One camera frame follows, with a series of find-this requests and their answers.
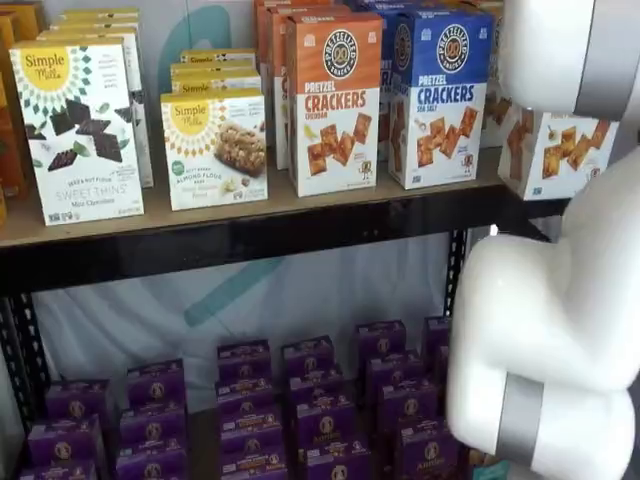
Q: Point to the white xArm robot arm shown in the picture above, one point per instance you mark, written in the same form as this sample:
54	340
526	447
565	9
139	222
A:
550	325

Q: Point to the Simple Mills almond bar box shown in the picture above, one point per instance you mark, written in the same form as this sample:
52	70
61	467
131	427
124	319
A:
215	80
215	155
215	56

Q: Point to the orange teal snack box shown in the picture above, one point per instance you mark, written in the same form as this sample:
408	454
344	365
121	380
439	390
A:
487	465

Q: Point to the purple Annie's snack box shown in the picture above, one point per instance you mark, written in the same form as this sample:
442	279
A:
245	395
59	471
252	427
152	427
255	462
427	450
307	355
336	460
409	404
77	400
244	357
436	336
394	372
64	440
381	340
326	422
440	367
315	387
156	382
151	465

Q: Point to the Simple Mills Sweet Thins box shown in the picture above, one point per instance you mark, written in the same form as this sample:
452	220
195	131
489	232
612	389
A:
95	25
100	12
75	140
142	125

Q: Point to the black metal shelf rack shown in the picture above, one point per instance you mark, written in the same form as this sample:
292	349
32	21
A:
250	250

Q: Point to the blue white pretzel crackers box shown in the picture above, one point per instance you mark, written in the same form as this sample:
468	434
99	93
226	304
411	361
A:
360	4
445	125
385	75

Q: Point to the white backdrop sheet teal logo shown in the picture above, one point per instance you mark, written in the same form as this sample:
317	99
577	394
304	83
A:
125	310

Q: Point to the wooden shelf board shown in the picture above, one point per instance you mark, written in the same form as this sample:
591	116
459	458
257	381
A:
250	215

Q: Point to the orange white pretzel crackers box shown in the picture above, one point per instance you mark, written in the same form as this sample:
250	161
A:
340	125
277	75
260	50

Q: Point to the purple Annie's boxes group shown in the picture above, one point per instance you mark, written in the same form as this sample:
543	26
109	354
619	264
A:
202	445

